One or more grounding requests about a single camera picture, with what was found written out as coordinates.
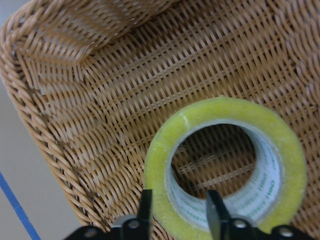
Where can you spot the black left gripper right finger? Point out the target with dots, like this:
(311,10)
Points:
(217,215)

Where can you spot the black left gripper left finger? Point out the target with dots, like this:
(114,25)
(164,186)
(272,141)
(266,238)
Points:
(145,215)

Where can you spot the yellow tape roll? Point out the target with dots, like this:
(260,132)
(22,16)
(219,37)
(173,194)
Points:
(271,197)

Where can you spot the brown wicker basket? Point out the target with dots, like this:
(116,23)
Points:
(94,80)

